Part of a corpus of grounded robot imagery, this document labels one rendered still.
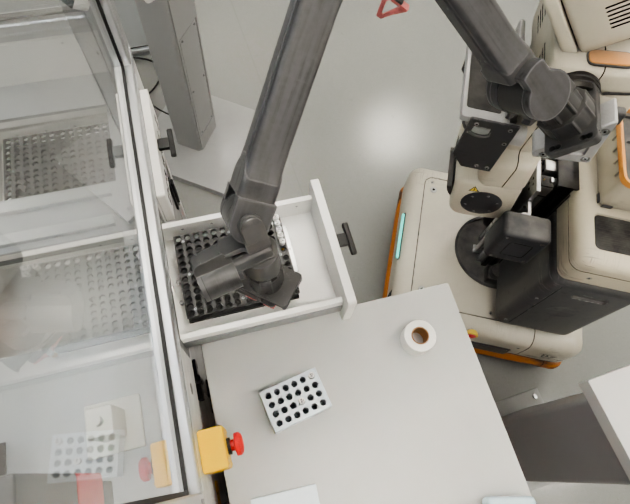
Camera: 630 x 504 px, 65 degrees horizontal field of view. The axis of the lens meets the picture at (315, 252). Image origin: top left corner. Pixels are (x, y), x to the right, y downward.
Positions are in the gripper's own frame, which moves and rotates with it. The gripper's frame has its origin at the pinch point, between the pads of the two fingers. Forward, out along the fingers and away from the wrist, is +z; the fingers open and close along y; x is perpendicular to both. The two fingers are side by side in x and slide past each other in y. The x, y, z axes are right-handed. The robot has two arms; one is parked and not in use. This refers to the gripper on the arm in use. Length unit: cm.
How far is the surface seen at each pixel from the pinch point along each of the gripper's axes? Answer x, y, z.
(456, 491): -13, 46, 25
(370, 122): 123, -26, 97
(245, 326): -5.1, -3.9, 8.1
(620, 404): 20, 72, 28
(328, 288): 11.1, 6.1, 14.0
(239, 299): -1.3, -7.2, 6.2
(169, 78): 69, -84, 46
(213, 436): -25.0, 1.6, 5.6
